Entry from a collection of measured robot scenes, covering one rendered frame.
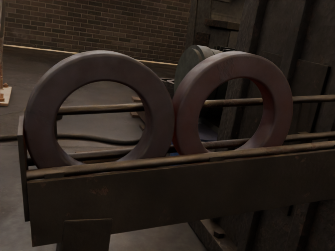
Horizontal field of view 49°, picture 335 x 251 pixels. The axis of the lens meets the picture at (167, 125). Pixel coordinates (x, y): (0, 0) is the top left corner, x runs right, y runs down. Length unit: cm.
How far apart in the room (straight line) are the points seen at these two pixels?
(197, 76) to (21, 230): 107
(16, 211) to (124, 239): 43
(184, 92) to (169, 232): 105
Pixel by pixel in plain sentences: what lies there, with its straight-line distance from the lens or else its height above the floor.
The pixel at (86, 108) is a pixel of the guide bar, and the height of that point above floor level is 65.
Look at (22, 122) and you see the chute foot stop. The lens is 47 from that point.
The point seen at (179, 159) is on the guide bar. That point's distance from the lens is 47.
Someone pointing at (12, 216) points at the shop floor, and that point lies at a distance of 150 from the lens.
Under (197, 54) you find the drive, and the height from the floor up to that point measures 64.
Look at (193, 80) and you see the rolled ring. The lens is 47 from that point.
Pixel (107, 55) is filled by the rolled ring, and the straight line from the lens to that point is 43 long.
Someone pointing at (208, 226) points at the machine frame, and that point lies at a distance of 142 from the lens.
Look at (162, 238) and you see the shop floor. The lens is 143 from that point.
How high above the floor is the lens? 78
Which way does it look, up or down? 16 degrees down
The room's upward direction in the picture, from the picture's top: 9 degrees clockwise
